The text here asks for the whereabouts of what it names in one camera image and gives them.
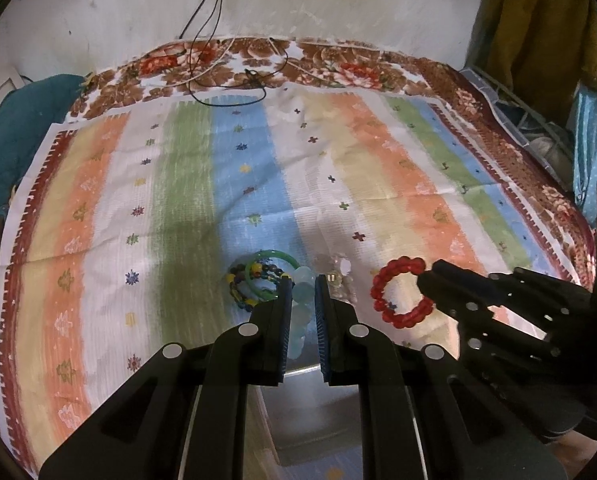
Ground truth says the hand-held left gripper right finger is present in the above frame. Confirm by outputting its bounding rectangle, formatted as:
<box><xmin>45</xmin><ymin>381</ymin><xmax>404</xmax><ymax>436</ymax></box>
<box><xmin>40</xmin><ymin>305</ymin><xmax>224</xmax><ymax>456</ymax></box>
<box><xmin>314</xmin><ymin>274</ymin><xmax>569</xmax><ymax>480</ymax></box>

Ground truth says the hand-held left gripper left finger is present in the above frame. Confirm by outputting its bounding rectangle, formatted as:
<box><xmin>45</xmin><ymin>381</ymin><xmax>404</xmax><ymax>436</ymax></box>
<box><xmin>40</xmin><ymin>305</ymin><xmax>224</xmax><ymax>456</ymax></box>
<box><xmin>38</xmin><ymin>280</ymin><xmax>295</xmax><ymax>480</ymax></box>

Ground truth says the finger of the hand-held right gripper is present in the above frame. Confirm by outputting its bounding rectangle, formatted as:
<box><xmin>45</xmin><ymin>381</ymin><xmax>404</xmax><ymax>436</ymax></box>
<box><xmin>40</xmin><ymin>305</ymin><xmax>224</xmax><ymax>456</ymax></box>
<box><xmin>417</xmin><ymin>259</ymin><xmax>594</xmax><ymax>332</ymax></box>
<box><xmin>438</xmin><ymin>301</ymin><xmax>597</xmax><ymax>397</ymax></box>

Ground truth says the pale aqua bead bracelet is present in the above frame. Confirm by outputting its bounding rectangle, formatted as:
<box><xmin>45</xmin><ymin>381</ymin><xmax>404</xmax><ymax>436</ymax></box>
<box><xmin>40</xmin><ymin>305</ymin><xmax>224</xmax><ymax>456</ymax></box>
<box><xmin>291</xmin><ymin>266</ymin><xmax>320</xmax><ymax>361</ymax></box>

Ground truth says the multicolour bead bracelet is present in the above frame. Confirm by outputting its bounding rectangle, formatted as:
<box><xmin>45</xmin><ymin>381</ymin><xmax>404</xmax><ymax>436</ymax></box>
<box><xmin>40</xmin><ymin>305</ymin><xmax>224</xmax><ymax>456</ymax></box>
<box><xmin>227</xmin><ymin>260</ymin><xmax>285</xmax><ymax>311</ymax></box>

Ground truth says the green bangle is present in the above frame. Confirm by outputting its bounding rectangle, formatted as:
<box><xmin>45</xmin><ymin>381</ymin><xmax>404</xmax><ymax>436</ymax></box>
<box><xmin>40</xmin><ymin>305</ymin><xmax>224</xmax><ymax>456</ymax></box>
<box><xmin>245</xmin><ymin>251</ymin><xmax>299</xmax><ymax>302</ymax></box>

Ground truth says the clear crystal bracelet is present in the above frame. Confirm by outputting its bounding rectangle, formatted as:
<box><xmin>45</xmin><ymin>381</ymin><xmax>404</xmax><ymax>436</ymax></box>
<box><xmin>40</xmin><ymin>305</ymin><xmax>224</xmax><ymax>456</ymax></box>
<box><xmin>318</xmin><ymin>255</ymin><xmax>360</xmax><ymax>304</ymax></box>

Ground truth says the red bead bracelet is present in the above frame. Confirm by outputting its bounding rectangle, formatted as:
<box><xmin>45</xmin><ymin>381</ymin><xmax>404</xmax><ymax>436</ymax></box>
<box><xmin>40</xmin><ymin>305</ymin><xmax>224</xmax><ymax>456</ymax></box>
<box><xmin>371</xmin><ymin>256</ymin><xmax>435</xmax><ymax>330</ymax></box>

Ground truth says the metal tin box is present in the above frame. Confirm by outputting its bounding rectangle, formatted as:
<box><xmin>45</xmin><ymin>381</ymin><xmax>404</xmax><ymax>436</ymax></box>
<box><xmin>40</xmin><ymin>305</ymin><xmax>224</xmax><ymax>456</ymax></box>
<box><xmin>248</xmin><ymin>355</ymin><xmax>429</xmax><ymax>480</ymax></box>

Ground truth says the pastel striped cloth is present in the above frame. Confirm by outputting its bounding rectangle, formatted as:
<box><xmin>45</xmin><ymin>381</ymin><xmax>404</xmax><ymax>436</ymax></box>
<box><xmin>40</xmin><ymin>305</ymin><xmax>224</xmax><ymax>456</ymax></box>
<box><xmin>0</xmin><ymin>85</ymin><xmax>579</xmax><ymax>477</ymax></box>

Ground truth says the blue checked cloth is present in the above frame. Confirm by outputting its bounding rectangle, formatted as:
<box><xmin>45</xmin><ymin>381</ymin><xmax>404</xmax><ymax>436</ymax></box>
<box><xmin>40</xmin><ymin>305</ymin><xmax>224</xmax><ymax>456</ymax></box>
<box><xmin>459</xmin><ymin>66</ymin><xmax>575</xmax><ymax>172</ymax></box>

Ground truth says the mustard yellow hanging garment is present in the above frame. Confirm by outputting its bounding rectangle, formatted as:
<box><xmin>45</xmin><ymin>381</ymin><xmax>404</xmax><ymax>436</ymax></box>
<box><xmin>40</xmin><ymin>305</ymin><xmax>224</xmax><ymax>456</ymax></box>
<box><xmin>478</xmin><ymin>0</ymin><xmax>597</xmax><ymax>127</ymax></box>

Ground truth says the teal pillow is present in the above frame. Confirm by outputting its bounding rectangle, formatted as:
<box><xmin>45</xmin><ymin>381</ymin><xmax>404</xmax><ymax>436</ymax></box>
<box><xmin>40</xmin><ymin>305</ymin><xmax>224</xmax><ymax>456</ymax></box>
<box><xmin>0</xmin><ymin>74</ymin><xmax>87</xmax><ymax>224</ymax></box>

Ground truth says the white cable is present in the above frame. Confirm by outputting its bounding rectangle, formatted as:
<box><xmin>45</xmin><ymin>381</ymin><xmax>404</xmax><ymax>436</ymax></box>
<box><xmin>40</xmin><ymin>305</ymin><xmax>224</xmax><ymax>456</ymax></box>
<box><xmin>178</xmin><ymin>35</ymin><xmax>290</xmax><ymax>87</ymax></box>

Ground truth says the black cable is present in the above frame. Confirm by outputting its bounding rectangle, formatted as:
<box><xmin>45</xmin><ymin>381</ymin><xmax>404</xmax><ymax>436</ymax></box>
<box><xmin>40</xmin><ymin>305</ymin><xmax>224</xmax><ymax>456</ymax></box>
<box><xmin>178</xmin><ymin>0</ymin><xmax>220</xmax><ymax>42</ymax></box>
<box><xmin>186</xmin><ymin>0</ymin><xmax>270</xmax><ymax>107</ymax></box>

